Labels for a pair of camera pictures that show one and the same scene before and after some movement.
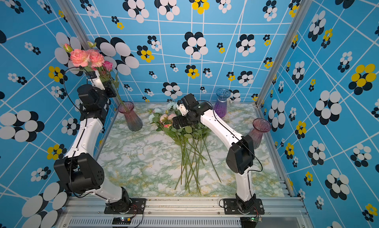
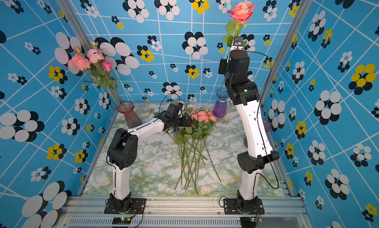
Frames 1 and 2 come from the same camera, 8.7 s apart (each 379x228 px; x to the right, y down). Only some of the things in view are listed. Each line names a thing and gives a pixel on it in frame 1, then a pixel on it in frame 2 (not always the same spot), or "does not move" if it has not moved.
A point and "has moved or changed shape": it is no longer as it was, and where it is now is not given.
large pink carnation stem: x=80 y=58 has moved or changed shape
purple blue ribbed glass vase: x=220 y=105 does not move
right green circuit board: x=250 y=222 does not move
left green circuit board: x=121 y=220 does not move
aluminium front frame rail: x=186 y=212 does not move
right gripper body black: x=185 y=121 to x=225 y=69
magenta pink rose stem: x=107 y=66 does not move
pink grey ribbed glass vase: x=133 y=123 does not move
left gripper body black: x=103 y=97 to x=181 y=121
